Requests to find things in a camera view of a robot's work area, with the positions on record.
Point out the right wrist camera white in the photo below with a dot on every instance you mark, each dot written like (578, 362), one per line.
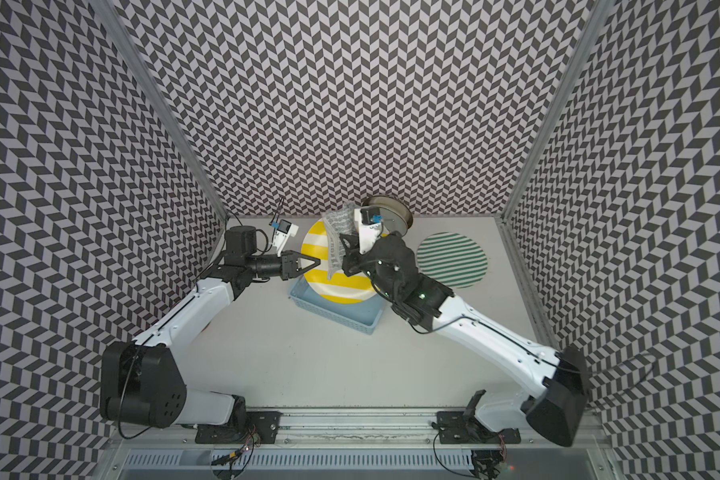
(369, 226)

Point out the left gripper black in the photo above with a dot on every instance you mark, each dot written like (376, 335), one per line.
(289, 266)

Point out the light blue plastic basket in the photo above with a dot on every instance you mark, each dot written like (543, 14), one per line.
(362, 317)

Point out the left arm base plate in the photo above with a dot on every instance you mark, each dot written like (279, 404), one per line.
(260, 425)

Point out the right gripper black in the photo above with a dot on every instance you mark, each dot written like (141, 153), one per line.
(353, 254)

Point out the aluminium mounting rail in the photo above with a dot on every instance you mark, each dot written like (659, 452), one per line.
(361, 428)

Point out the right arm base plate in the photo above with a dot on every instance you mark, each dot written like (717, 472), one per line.
(455, 428)

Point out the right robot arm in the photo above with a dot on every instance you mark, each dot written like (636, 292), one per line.
(553, 384)

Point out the yellow striped plate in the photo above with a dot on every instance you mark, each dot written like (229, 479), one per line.
(338, 289)

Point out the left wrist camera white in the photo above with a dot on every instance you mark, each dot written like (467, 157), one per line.
(283, 230)

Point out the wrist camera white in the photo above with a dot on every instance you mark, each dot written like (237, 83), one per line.
(369, 226)
(283, 230)

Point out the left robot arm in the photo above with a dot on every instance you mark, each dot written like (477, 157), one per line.
(141, 382)

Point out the green striped plate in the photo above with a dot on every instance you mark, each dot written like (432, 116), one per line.
(452, 259)

